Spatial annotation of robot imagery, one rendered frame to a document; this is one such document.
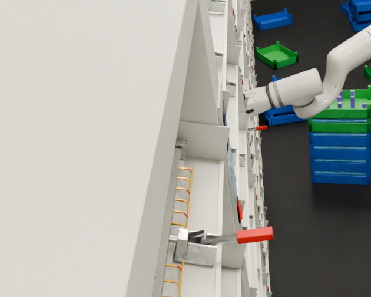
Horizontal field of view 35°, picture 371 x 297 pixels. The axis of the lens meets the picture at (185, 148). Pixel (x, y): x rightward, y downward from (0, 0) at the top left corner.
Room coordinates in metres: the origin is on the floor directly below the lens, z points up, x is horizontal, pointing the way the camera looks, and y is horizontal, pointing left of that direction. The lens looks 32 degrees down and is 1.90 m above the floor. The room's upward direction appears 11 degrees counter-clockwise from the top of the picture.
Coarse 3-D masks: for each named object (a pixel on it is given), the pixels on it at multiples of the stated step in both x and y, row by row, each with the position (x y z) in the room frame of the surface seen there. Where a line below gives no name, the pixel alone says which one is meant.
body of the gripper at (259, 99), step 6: (252, 90) 1.66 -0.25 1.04; (258, 90) 1.64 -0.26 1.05; (264, 90) 1.62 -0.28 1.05; (252, 96) 1.62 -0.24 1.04; (258, 96) 1.60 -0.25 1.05; (264, 96) 1.59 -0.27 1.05; (252, 102) 1.58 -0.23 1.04; (258, 102) 1.58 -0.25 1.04; (264, 102) 1.57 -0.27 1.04; (270, 102) 1.58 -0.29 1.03; (246, 108) 1.58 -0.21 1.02; (252, 108) 1.58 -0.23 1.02; (258, 108) 1.57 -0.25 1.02; (264, 108) 1.57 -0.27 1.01; (270, 108) 1.58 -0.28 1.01; (252, 114) 1.58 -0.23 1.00
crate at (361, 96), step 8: (368, 88) 2.53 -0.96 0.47; (344, 96) 2.59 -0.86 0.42; (360, 96) 2.56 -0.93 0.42; (368, 96) 2.53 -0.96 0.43; (336, 104) 2.55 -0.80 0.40; (344, 104) 2.53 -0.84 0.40; (360, 104) 2.50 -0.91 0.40; (368, 104) 2.36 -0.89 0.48; (320, 112) 2.45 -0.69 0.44; (328, 112) 2.44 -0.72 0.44; (336, 112) 2.42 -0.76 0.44; (344, 112) 2.41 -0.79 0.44; (352, 112) 2.39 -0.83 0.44; (360, 112) 2.38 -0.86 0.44; (368, 112) 2.36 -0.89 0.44
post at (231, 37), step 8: (232, 16) 1.33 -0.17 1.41; (232, 24) 1.31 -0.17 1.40; (232, 32) 1.31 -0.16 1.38; (232, 40) 1.31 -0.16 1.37; (240, 88) 1.31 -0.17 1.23; (240, 96) 1.31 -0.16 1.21; (240, 104) 1.31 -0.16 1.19; (240, 112) 1.31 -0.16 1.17; (248, 144) 1.32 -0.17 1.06; (248, 152) 1.31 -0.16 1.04; (248, 160) 1.31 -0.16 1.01; (248, 168) 1.31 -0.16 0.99; (256, 208) 1.33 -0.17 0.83; (256, 216) 1.31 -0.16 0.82; (256, 224) 1.31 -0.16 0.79
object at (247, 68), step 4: (244, 68) 2.00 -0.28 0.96; (248, 68) 1.99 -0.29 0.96; (244, 72) 2.00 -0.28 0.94; (248, 72) 1.99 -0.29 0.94; (244, 76) 2.00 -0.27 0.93; (248, 76) 1.99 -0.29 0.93; (244, 80) 1.97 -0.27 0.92; (248, 80) 1.98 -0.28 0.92; (244, 84) 1.94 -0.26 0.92; (248, 84) 1.94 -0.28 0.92; (248, 88) 1.91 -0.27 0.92; (248, 124) 1.65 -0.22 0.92; (252, 160) 1.40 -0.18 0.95; (252, 164) 1.40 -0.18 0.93
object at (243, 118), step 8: (240, 120) 1.31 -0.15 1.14; (248, 120) 1.30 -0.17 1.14; (240, 128) 1.31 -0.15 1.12; (240, 136) 1.28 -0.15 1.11; (240, 144) 1.24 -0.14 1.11; (240, 152) 1.20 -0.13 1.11; (240, 160) 1.14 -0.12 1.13; (240, 168) 1.13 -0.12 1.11; (240, 176) 1.10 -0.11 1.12; (240, 184) 1.07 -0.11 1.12; (240, 192) 1.04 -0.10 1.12; (248, 192) 1.04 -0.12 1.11; (248, 200) 1.01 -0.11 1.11; (248, 208) 0.99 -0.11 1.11; (248, 216) 0.96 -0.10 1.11; (248, 224) 0.93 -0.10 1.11; (248, 248) 0.86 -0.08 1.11; (248, 256) 0.84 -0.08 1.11; (248, 264) 0.82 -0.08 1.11; (248, 272) 0.80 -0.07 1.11; (256, 288) 0.71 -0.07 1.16
